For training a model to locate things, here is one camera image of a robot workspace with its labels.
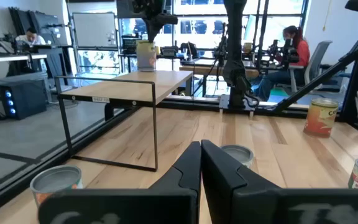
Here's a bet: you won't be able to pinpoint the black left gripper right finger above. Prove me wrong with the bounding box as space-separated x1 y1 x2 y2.
201 139 358 224

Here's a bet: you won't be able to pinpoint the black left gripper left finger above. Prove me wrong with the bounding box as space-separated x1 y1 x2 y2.
38 141 203 224

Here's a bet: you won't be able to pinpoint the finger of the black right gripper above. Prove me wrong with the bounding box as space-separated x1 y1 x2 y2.
143 22 162 43

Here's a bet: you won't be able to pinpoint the tall peaches can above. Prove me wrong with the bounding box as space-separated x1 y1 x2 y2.
136 39 157 72

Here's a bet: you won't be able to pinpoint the short green red label can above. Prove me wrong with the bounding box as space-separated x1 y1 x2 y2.
220 144 255 169

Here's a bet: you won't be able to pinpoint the tall corn can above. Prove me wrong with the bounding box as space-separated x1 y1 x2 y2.
303 98 340 139

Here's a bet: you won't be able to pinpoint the short oranges can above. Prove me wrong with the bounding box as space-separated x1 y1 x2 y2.
29 164 84 208

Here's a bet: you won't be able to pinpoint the white whiteboard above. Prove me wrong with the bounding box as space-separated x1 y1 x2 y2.
72 12 119 49

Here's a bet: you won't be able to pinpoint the wooden desk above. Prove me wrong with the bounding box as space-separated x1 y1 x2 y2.
178 58 260 97

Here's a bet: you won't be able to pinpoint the black stacked panels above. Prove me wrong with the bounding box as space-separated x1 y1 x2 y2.
7 6 73 47

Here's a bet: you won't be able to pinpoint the person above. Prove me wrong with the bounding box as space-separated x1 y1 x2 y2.
253 25 311 102
14 27 47 47

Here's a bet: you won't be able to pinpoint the white desk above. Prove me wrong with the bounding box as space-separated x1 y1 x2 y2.
0 53 48 65

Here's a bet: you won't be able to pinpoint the black computer tower blue lights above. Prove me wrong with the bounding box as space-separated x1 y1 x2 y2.
0 81 48 121

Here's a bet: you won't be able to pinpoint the grey office chair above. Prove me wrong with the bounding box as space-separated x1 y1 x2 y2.
289 40 334 94

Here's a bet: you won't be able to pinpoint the wooden shelf black metal frame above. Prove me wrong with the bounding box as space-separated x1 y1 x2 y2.
53 70 194 172

